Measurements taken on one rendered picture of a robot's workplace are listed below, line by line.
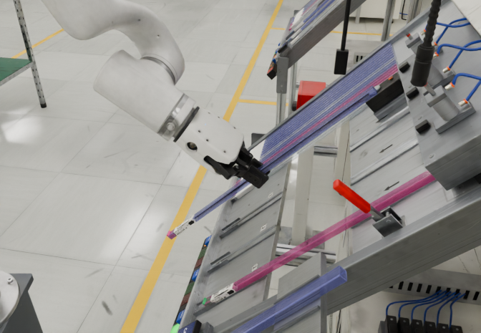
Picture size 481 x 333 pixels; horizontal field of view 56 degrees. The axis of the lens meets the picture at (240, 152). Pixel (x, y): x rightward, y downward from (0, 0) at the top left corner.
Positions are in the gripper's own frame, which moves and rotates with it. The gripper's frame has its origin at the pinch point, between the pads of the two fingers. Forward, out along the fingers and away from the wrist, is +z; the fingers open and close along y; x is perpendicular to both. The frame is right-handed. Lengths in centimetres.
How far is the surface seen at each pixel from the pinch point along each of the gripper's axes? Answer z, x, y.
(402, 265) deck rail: 17.1, -15.1, -20.9
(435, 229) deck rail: 15.4, -22.0, -20.9
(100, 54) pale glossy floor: -101, 190, 301
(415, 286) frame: 47.9, 7.0, 10.1
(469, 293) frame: 57, 0, 10
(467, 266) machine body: 62, 1, 22
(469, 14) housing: 10.5, -40.2, 11.0
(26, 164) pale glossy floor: -69, 168, 124
